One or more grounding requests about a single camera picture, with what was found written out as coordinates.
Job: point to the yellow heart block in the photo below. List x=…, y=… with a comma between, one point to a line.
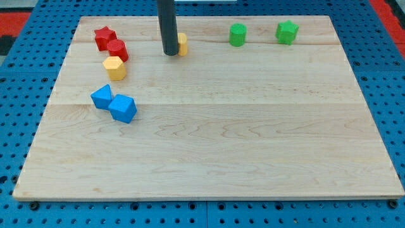
x=182, y=44

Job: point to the yellow hexagon block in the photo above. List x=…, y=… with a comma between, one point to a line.
x=115, y=68

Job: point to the light wooden board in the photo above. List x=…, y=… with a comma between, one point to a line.
x=260, y=122

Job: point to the blue cube block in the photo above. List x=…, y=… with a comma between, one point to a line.
x=122, y=108

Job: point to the green cylinder block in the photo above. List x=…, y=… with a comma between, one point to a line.
x=237, y=34

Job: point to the blue triangle block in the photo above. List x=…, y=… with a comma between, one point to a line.
x=102, y=97

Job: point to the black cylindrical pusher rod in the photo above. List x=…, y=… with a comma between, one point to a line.
x=168, y=26

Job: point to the red cylinder block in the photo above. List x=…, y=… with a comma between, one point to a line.
x=117, y=48

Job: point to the green star block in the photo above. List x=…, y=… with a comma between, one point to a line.
x=286, y=32

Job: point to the red star block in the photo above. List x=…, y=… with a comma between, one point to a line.
x=103, y=36

